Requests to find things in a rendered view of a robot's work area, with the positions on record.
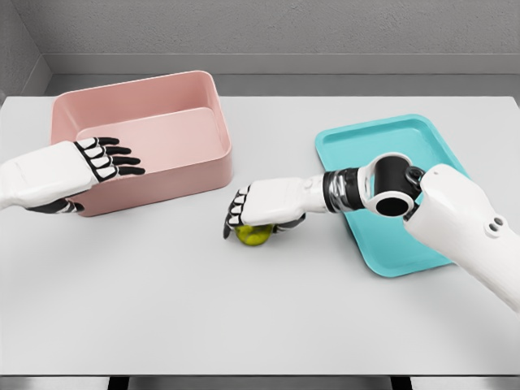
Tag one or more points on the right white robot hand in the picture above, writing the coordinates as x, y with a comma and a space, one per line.
264, 203

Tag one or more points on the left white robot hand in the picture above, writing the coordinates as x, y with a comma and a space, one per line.
61, 166

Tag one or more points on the yellow-green tennis ball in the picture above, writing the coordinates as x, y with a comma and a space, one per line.
254, 235

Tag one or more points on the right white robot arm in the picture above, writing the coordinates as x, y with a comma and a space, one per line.
406, 191

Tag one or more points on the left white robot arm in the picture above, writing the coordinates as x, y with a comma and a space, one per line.
10, 183

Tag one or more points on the pink rectangular basket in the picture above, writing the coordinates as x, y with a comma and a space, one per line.
162, 134

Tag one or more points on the blue rectangular tray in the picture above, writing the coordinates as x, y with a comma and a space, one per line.
365, 142

